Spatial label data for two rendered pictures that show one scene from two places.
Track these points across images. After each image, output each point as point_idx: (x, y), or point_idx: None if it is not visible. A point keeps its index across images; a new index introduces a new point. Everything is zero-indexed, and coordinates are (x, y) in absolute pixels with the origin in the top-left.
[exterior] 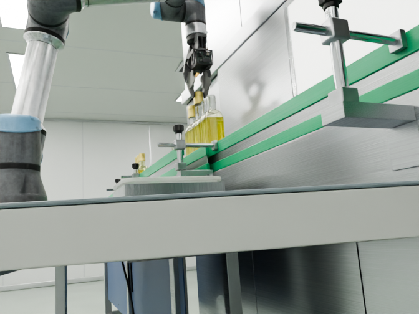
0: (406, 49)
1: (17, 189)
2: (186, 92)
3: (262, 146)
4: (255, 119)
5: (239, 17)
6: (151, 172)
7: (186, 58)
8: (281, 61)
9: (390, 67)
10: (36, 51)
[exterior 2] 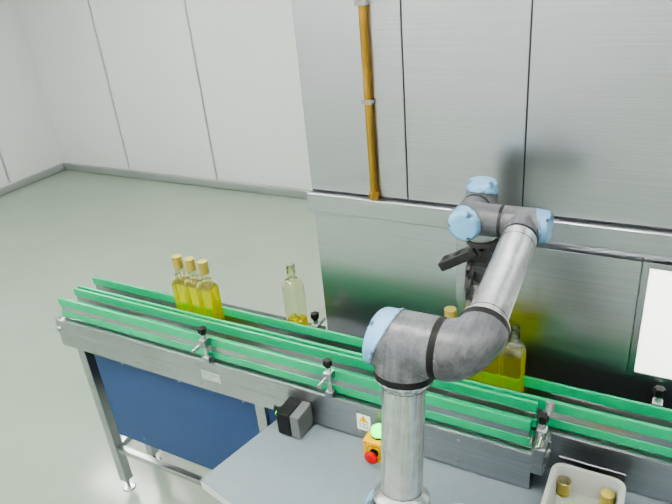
0: None
1: None
2: (329, 202)
3: (656, 449)
4: (545, 336)
5: (517, 190)
6: None
7: (459, 259)
8: (619, 312)
9: None
10: (421, 408)
